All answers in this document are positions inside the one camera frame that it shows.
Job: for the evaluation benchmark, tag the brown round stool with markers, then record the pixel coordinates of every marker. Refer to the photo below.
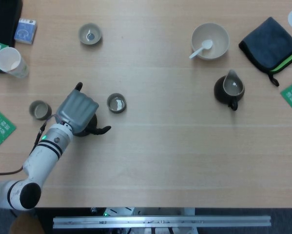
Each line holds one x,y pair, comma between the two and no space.
26,225

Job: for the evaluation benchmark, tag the folded grey cloth green trim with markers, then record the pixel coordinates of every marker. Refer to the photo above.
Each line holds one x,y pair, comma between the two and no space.
270,41

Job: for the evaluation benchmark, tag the beige bowl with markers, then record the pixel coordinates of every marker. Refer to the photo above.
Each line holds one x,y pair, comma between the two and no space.
216,36

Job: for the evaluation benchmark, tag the tall grey teacup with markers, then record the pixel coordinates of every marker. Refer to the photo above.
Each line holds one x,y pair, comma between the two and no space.
39,111

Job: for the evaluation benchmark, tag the dark brown pouring pitcher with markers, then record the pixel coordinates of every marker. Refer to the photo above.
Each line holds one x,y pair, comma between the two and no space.
219,90

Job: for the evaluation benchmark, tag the black tray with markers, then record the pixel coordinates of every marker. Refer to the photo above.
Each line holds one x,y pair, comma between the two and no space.
2,19

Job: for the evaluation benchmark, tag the white paper cup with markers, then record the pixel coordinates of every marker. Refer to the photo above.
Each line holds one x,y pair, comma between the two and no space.
8,59

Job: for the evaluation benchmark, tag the small cup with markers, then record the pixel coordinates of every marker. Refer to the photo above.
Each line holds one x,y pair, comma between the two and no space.
116,103

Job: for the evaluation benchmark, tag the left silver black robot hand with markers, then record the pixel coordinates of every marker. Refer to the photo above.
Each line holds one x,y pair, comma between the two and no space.
77,111

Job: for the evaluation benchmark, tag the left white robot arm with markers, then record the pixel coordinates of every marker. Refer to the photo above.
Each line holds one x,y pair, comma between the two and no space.
42,158

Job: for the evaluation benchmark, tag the wide grey teacup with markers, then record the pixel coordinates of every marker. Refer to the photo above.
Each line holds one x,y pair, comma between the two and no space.
89,34

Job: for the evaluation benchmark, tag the aluminium rail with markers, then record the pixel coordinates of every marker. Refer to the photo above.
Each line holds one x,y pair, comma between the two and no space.
160,221

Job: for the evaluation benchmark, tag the blue white small box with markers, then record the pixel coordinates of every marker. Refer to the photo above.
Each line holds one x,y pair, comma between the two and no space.
25,31

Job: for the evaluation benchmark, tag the white plastic spoon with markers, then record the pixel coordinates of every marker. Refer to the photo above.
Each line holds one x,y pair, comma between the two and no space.
206,44

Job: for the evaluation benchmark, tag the black cast iron teapot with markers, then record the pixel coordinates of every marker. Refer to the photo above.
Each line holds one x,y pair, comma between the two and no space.
93,120

